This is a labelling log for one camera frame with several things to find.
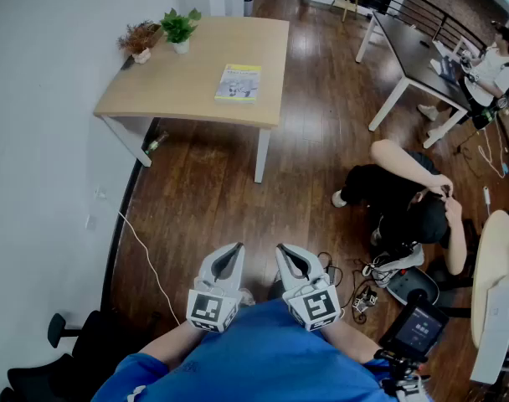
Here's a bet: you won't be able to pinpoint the person's blue shirt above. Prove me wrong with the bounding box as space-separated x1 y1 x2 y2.
90 298 434 402

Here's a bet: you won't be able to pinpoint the brown dried plant white vase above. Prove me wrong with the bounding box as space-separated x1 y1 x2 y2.
116 21 157 64

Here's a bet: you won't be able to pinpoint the green potted plant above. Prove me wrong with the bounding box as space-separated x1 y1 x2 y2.
160 8 203 54

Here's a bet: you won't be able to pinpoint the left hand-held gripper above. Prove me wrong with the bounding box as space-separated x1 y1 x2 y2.
186 243 246 333

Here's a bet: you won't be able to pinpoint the white power cable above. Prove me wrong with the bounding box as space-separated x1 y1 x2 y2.
95 188 181 326

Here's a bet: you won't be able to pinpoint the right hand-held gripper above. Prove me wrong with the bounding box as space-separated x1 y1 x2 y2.
275 244 342 332

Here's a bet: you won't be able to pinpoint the person's left forearm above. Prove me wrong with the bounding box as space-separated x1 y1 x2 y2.
137 321 208 371

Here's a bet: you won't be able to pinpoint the black office chair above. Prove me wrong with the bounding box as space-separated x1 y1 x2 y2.
0 310 163 402

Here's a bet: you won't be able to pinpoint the black table white legs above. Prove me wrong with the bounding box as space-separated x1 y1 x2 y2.
355 10 473 149

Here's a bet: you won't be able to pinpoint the black metal railing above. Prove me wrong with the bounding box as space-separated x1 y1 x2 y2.
302 0 488 54

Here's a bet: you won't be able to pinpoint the yellow and white book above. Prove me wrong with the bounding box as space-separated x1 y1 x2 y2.
214 64 263 104

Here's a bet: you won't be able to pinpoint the brown wooden planter box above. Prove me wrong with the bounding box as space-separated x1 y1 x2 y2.
147 23 166 49

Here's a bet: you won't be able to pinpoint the round beige table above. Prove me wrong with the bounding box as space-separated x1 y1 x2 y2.
470 209 509 349

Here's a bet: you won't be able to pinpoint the person's right forearm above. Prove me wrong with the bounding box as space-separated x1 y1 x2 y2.
321 318 383 366

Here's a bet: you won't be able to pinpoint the white coiled cable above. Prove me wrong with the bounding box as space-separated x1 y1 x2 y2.
478 117 509 179

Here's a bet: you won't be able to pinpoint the black screen device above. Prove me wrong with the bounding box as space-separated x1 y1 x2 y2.
378 295 450 362

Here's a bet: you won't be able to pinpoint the light wooden table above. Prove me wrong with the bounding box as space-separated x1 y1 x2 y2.
93 16 290 183

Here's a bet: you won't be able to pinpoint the black floor cables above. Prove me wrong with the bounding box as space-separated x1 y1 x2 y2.
319 251 379 324

